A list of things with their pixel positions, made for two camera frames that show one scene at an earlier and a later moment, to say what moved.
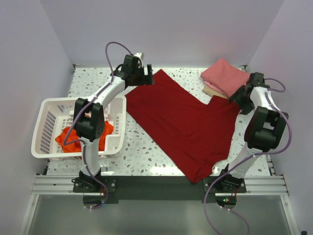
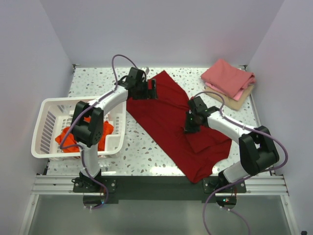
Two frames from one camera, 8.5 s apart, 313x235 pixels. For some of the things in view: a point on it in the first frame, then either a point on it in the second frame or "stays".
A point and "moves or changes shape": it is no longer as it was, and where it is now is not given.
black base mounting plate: x=114 y=188 stays
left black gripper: x=145 y=79 to x=149 y=93
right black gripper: x=246 y=107 to x=189 y=129
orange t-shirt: x=69 y=141 stays
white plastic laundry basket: x=54 y=114 stays
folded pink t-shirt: x=223 y=77 stays
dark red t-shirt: x=194 y=135 moves or changes shape
